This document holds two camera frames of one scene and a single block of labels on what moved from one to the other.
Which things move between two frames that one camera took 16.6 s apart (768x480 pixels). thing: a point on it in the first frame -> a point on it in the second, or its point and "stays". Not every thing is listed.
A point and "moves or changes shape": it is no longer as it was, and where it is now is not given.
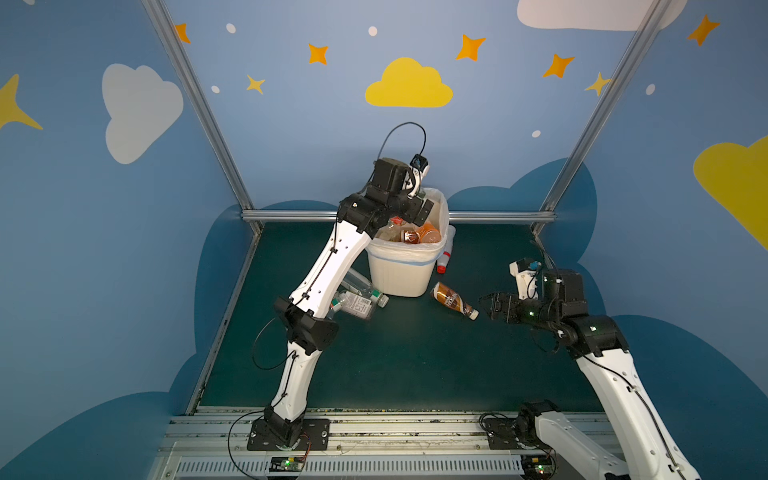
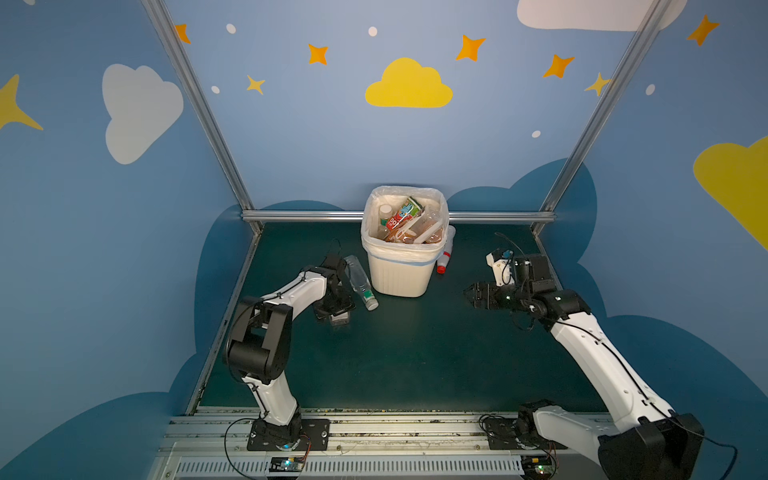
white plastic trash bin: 410,270 stays
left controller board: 286,464 stays
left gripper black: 417,207 -> 335,308
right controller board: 538,466 stays
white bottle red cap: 445,258 stays
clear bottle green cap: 360,284 moves or changes shape
